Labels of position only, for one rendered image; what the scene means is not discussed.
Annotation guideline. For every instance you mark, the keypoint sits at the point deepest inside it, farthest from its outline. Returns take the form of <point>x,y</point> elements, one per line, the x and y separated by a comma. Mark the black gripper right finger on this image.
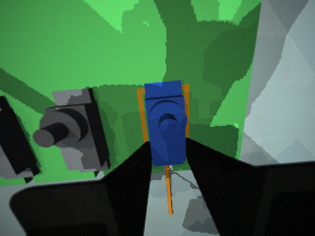
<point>239,195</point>

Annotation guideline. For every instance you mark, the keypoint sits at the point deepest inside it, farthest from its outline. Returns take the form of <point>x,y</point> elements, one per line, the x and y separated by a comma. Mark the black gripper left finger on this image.
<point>118,200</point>

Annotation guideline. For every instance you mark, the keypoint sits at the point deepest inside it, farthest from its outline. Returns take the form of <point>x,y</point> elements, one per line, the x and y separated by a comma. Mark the blue micro servo with orange cable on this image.
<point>167,120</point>

